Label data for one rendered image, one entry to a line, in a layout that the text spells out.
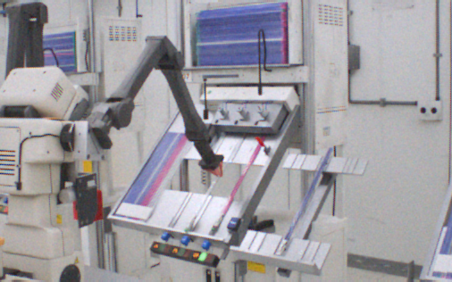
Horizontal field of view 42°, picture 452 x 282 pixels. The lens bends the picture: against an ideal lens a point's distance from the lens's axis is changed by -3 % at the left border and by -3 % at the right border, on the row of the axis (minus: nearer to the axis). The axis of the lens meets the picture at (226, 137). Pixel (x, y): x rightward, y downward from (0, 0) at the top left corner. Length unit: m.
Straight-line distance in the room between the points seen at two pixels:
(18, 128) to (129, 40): 2.12
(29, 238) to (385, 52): 2.77
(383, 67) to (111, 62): 1.74
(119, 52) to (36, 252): 2.09
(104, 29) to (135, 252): 1.43
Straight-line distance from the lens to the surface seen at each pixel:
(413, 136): 3.98
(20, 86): 1.91
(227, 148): 2.66
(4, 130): 1.87
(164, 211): 2.61
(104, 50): 3.71
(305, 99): 2.62
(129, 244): 3.94
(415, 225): 4.07
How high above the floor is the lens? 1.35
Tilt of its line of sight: 6 degrees down
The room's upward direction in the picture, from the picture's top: 1 degrees counter-clockwise
